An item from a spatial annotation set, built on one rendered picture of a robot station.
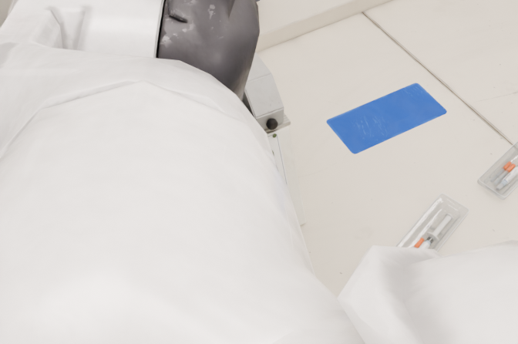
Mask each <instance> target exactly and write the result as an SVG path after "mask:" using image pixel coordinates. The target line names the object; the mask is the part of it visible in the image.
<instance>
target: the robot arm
mask: <svg viewBox="0 0 518 344"><path fill-rule="evenodd" d="M259 35H260V23H259V12H258V5H257V3H256V1H255V0H12V3H11V5H10V8H9V10H8V16H7V19H6V20H5V22H4V23H3V25H2V27H1V28H0V344H518V241H516V240H511V241H504V242H501V243H498V244H494V245H488V246H485V247H481V248H475V249H472V250H468V251H462V252H459V253H455V254H451V255H446V256H442V255H441V254H440V253H438V252H437V251H436V250H434V249H425V248H403V247H390V246H378V245H373V246H371V247H370V248H367V250H366V252H365V253H364V255H363V256H362V259H361V260H360V262H359V263H358V265H357V266H356V268H355V270H354V271H353V273H352V274H351V276H350V278H349V280H348V281H347V283H346V284H345V287H344V288H343V289H342V290H341V293H340V294H339V296H338V297H337V298H336V297H335V296H334V295H333V294H332V293H331V292H330V291H329V290H328V289H327V288H326V287H325V286H324V285H323V284H322V283H321V282H320V281H319V280H318V279H317V278H316V277H315V272H314V269H313V267H312V264H311V259H310V257H309V254H308V250H307V247H306V244H305V242H304V237H303V234H302V232H301V227H300V224H299V222H298V217H297V215H296V212H295V209H294V205H293V202H292V199H291V195H290V192H289V190H288V186H287V184H286V183H285V181H284V179H283V178H282V176H281V175H280V173H279V171H278V167H277V164H276V162H275V159H274V155H273V152H272V149H271V145H270V143H269V140H268V138H267V134H266V133H265V131H264V130H263V128H262V127H261V126H260V124H259V123H258V122H257V121H256V120H255V118H254V117H253V116H252V115H251V113H250V112H249V111H248V109H247V108H246V106H245V105H244V104H243V103H242V102H241V100H243V96H244V88H245V86H246V83H247V78H248V76H249V73H250V70H251V66H252V62H253V59H254V54H255V50H256V47H257V41H258V38H259Z"/></svg>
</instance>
